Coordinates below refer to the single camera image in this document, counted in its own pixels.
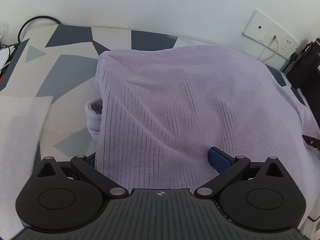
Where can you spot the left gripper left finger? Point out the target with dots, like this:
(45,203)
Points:
(85,168)

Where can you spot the black power strip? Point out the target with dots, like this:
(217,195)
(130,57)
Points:
(10,68)

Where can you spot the black thermos bottle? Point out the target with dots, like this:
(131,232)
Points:
(302,71)

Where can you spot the lavender ribbed pajama garment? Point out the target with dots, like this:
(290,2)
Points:
(159,112)

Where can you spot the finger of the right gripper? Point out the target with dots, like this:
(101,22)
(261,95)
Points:
(315,143)

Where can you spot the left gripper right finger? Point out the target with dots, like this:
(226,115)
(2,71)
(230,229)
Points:
(229,169)

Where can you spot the white wall socket panel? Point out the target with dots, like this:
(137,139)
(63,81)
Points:
(267,32)

